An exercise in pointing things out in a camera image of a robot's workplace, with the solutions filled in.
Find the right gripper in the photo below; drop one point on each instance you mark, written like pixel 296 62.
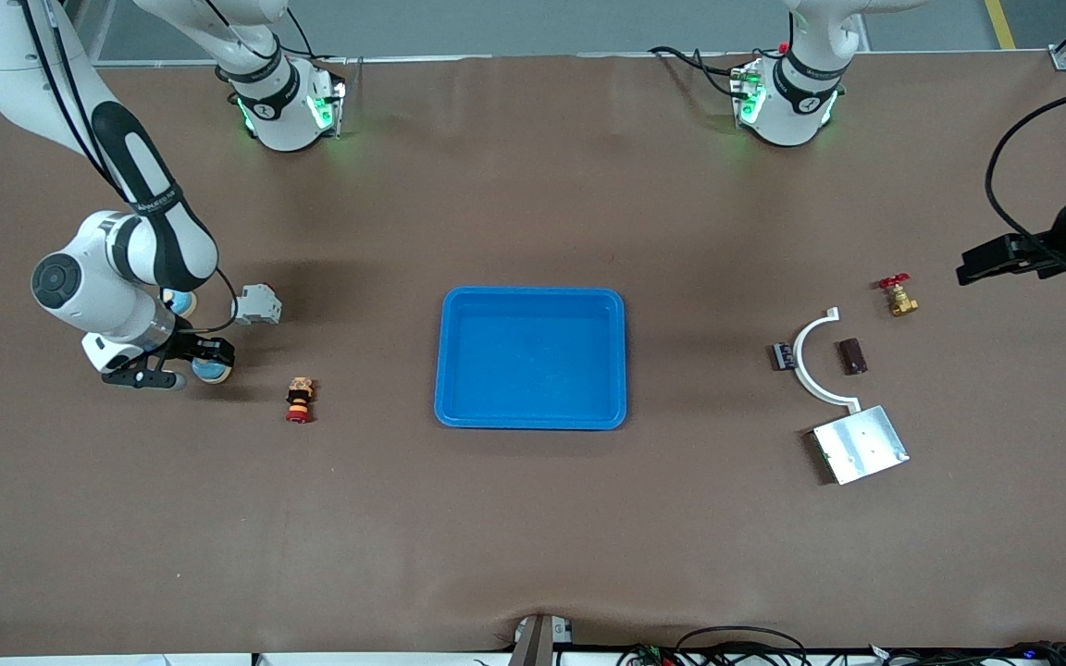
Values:
pixel 183 347

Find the large dark brown capacitor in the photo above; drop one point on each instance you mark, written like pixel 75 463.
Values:
pixel 852 356

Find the blue plastic tray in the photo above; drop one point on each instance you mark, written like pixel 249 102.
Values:
pixel 542 370

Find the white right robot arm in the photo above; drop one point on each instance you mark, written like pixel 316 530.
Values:
pixel 15 74

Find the white circuit breaker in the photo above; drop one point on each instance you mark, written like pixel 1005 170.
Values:
pixel 257 307

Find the metal table edge bracket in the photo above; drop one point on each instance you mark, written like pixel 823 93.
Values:
pixel 533 643

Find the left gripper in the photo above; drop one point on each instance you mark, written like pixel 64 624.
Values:
pixel 1062 237

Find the square aluminium plate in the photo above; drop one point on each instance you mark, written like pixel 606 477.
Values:
pixel 861 444

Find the light blue call bell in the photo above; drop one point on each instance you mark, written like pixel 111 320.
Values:
pixel 183 303
pixel 211 373

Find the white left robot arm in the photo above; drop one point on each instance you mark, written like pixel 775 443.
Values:
pixel 797 111

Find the white curved plastic bracket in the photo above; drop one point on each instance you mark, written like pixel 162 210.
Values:
pixel 801 370

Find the orange red stacked push button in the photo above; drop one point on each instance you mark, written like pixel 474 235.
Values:
pixel 300 398

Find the small black striped capacitor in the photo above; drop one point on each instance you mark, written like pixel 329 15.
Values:
pixel 783 356

